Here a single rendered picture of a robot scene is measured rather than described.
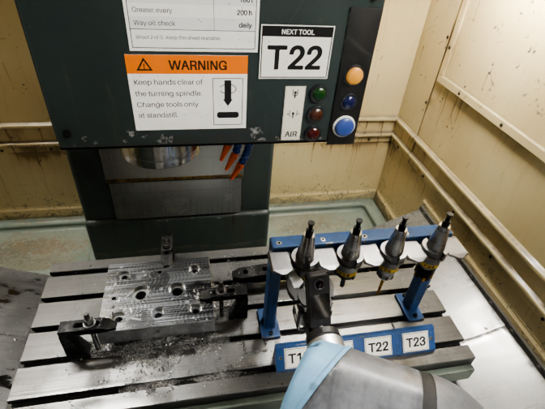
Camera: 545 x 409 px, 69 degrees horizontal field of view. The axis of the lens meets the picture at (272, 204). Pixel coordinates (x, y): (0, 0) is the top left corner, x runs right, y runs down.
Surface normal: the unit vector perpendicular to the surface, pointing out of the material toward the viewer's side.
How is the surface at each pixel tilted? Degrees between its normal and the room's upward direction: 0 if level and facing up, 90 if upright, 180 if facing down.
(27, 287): 24
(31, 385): 0
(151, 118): 90
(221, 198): 90
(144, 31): 90
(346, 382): 9
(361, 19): 90
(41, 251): 0
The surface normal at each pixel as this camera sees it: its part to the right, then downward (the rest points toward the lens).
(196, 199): 0.18, 0.64
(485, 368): -0.33, -0.69
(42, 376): 0.07, -0.78
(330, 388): -0.05, -0.53
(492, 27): -0.98, 0.06
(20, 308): 0.47, -0.73
